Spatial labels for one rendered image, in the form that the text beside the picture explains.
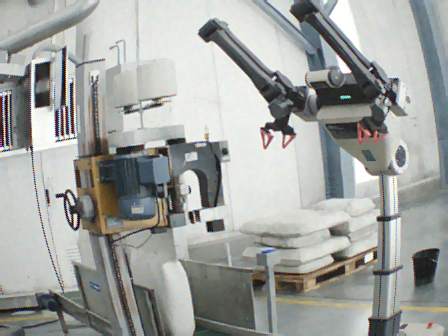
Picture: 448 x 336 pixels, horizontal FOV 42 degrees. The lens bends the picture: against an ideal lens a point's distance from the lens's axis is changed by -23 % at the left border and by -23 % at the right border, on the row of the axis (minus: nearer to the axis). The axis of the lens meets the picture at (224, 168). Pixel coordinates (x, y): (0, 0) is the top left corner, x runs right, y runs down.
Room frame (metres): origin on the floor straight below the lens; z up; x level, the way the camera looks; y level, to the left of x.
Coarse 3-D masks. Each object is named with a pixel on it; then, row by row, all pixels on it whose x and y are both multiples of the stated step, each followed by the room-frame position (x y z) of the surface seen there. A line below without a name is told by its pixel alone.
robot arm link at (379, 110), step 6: (378, 84) 2.30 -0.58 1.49; (384, 90) 2.33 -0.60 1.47; (378, 96) 2.29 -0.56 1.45; (372, 102) 2.28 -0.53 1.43; (378, 102) 2.28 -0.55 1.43; (372, 108) 2.27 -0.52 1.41; (378, 108) 2.25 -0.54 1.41; (384, 108) 2.27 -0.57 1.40; (372, 114) 2.28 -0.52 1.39; (378, 114) 2.26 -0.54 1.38; (384, 114) 2.25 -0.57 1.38; (378, 120) 2.27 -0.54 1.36
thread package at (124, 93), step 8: (128, 72) 3.00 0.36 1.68; (120, 80) 2.99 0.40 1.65; (128, 80) 2.99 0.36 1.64; (136, 80) 3.01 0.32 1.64; (120, 88) 2.99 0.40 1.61; (128, 88) 2.99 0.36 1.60; (136, 88) 3.00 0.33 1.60; (120, 96) 2.99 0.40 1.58; (128, 96) 2.99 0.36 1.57; (136, 96) 3.00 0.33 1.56; (120, 104) 2.99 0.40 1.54; (128, 104) 2.99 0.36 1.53; (136, 104) 3.08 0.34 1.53
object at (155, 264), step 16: (128, 240) 3.58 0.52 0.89; (144, 240) 3.42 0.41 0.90; (160, 240) 3.29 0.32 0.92; (144, 256) 3.37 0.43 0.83; (160, 256) 3.28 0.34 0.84; (176, 256) 3.19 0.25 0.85; (144, 272) 3.32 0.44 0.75; (160, 272) 3.23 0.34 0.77; (176, 272) 3.24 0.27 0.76; (160, 288) 3.23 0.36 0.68; (176, 288) 3.22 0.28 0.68; (160, 304) 3.23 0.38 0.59; (176, 304) 3.21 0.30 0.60; (176, 320) 3.21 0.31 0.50; (192, 320) 3.26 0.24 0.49
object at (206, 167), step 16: (176, 144) 3.02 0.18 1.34; (192, 144) 3.06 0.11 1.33; (208, 144) 3.10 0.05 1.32; (176, 160) 3.01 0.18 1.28; (192, 160) 3.05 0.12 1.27; (208, 160) 3.10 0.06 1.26; (176, 176) 3.01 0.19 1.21; (208, 176) 3.09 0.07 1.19; (208, 192) 3.09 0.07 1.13; (176, 208) 3.00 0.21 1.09
